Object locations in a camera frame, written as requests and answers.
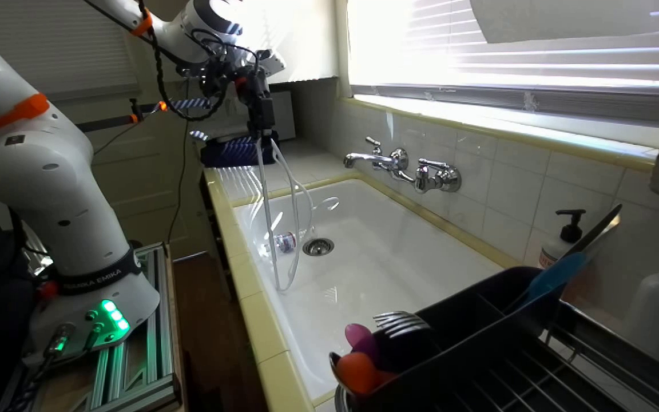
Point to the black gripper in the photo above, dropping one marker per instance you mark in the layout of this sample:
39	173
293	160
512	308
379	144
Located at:
257	92

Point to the clear glass cup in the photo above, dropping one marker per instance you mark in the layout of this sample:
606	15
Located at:
273	219

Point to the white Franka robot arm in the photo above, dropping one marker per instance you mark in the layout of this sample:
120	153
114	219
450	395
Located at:
45	175

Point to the white upper cabinet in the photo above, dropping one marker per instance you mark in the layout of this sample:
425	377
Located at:
303	37

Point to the metal sink drain strainer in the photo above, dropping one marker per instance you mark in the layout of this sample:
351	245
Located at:
319	245

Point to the white kitchen sink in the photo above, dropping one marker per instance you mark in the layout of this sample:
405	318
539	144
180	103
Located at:
375	265

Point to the purple utensil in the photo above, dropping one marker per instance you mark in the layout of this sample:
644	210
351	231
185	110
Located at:
362	338

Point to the silver forks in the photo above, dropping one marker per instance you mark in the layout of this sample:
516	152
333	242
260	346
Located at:
398	322

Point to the orange utensil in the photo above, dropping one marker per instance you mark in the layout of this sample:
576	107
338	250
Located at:
359	373

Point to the aluminium robot mounting table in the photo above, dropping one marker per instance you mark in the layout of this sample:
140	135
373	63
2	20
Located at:
131	366

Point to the white window blinds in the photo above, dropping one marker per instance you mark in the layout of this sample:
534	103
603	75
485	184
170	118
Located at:
527	52

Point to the soap dispenser with black pump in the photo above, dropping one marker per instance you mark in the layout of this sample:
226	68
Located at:
566	241

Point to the dark dish rack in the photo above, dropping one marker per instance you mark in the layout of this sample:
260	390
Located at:
497	358

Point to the blue kitchen spatula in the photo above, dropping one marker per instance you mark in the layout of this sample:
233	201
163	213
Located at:
566	265

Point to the chrome wall tap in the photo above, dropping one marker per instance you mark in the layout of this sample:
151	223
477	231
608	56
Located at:
412	173

